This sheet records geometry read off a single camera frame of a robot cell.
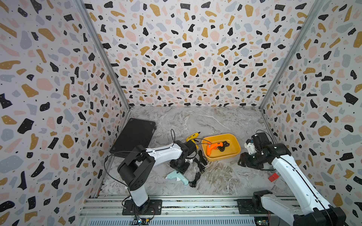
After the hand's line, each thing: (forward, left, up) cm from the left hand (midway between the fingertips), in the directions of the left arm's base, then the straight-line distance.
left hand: (182, 170), depth 86 cm
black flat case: (+26, +33, +3) cm, 42 cm away
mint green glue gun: (-4, +2, +1) cm, 5 cm away
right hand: (-1, -33, +11) cm, 35 cm away
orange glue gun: (+15, -26, +2) cm, 30 cm away
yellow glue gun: (+23, -7, +1) cm, 24 cm away
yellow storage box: (+14, -34, 0) cm, 37 cm away
